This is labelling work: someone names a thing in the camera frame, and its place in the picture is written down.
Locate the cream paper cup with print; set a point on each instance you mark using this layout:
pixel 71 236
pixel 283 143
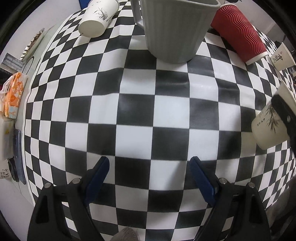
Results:
pixel 282 58

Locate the white bamboo print paper cup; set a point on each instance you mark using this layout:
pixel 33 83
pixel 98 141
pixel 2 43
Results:
pixel 97 17

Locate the black white checkered tablecloth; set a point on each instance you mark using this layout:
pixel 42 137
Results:
pixel 109 96

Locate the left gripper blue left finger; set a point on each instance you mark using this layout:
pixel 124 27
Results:
pixel 95 178

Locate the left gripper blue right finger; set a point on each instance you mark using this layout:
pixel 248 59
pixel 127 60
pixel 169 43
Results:
pixel 205 180

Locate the grey ribbed mug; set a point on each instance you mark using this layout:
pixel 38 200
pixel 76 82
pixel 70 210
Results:
pixel 174 29

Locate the plate of snacks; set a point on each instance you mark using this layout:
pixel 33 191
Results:
pixel 33 44

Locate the blue smartphone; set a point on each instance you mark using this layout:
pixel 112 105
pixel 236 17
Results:
pixel 17 150

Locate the orange snack packet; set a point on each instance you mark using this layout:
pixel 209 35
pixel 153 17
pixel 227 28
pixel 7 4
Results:
pixel 11 94

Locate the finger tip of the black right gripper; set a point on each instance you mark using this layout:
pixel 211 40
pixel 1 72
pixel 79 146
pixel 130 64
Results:
pixel 286 115

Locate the red ripple paper cup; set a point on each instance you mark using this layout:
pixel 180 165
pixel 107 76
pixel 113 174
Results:
pixel 235 28

